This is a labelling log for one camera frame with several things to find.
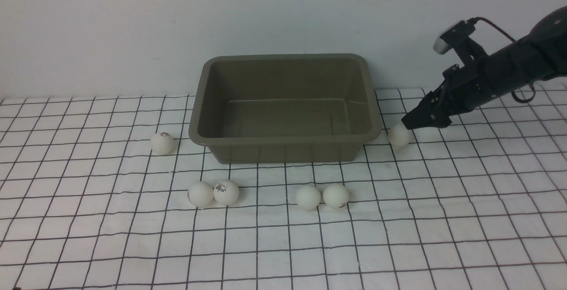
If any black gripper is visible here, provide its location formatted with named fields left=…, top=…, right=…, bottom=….
left=401, top=58, right=504, bottom=130

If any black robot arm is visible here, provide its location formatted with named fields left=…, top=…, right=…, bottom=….
left=402, top=7, right=567, bottom=129

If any white ping-pong ball red logo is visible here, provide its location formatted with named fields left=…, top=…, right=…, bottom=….
left=213, top=180, right=240, bottom=206

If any white ping-pong ball plain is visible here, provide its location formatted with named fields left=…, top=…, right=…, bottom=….
left=187, top=182, right=214, bottom=209

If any olive green plastic bin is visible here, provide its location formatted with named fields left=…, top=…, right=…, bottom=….
left=188, top=54, right=383, bottom=164

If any white black grid tablecloth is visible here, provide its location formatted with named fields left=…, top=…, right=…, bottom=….
left=0, top=82, right=567, bottom=290

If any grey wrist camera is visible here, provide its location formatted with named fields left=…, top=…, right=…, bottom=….
left=433, top=18, right=488, bottom=66

